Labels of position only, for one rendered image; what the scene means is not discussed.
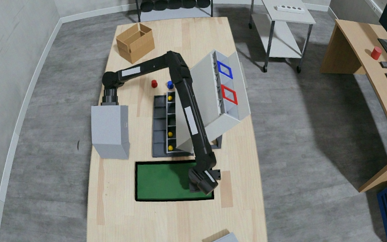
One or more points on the red plug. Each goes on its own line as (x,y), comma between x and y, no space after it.
(154,83)

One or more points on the brown cardboard box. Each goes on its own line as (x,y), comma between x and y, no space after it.
(133,43)

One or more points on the blue plug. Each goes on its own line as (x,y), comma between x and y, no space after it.
(170,85)

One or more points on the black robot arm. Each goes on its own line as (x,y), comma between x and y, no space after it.
(181,78)

